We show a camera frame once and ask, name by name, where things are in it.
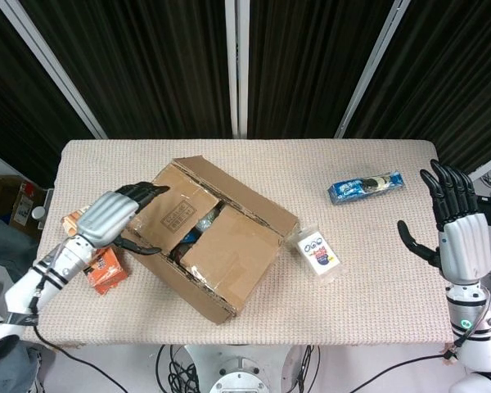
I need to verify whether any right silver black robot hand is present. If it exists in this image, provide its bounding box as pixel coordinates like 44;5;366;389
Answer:
396;159;491;285

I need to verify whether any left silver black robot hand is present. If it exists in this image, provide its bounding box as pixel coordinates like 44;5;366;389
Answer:
67;182;171;255

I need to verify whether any brown cardboard shipping box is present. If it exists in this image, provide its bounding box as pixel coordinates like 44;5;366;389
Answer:
120;155;300;327

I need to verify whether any white silver robot base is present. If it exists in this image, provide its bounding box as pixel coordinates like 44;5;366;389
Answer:
183;346;296;393

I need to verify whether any orange carton box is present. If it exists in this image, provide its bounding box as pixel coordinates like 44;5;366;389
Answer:
83;244;131;296

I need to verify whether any brown cardboard box with red print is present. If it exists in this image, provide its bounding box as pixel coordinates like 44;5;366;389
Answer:
0;175;46;235

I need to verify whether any orange striped wafer pack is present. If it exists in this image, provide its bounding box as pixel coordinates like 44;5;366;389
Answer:
61;207;92;237

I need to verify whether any white food-print snack bag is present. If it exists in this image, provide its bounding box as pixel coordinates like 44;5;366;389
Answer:
194;207;223;233

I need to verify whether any blue cookie pack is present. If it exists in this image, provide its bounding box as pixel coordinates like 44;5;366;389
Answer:
327;170;406;206

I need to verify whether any beige woven tablecloth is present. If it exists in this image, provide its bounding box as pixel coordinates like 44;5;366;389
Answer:
15;139;455;350

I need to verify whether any white clear snack pack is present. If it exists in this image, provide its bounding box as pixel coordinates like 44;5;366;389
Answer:
290;224;345;284

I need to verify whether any black pleated curtain panel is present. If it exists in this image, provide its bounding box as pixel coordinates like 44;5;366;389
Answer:
0;0;97;187
345;0;491;189
20;0;233;140
247;0;394;139

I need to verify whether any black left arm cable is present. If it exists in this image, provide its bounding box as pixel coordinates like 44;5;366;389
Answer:
29;282;126;393

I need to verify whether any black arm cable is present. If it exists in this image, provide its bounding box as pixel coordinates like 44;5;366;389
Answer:
343;302;491;393
29;282;126;393

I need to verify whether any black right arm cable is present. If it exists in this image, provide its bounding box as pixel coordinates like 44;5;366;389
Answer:
343;302;491;393

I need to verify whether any white frame post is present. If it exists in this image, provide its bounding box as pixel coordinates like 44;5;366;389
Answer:
0;0;107;140
224;0;250;139
334;0;410;138

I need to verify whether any black cable bundle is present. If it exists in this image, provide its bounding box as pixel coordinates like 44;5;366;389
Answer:
155;346;201;393

